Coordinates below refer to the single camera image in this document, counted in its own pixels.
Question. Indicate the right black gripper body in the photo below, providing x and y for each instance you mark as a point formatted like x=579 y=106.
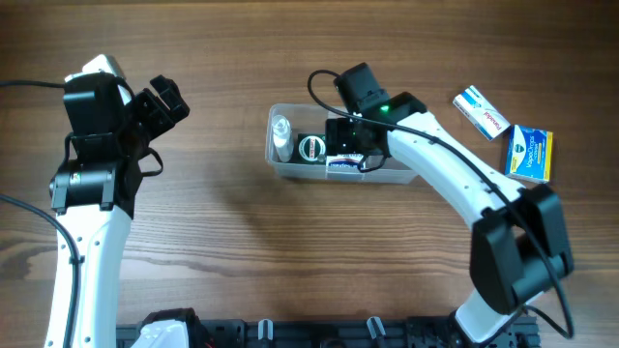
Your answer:
x=345 y=133

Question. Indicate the green Zam-Buk ointment box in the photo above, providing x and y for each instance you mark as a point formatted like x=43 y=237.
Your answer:
x=311 y=148

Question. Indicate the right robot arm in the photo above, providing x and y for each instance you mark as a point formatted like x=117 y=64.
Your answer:
x=520 y=250

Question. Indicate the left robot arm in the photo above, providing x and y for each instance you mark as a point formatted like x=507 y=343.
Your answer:
x=93 y=195

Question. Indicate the clear plastic container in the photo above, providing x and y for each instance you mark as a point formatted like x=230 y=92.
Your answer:
x=305 y=118

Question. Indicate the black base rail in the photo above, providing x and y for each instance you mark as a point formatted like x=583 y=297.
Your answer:
x=412 y=332

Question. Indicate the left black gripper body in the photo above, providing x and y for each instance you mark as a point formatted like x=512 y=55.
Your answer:
x=148 y=118

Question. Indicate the blue yellow VapoDrops box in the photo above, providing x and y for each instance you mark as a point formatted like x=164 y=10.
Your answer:
x=529 y=154

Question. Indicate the white blue Panadol box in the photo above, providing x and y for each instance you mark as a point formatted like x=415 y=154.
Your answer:
x=481 y=113

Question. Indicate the white Hansaplast plaster box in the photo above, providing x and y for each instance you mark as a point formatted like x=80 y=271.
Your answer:
x=344 y=167

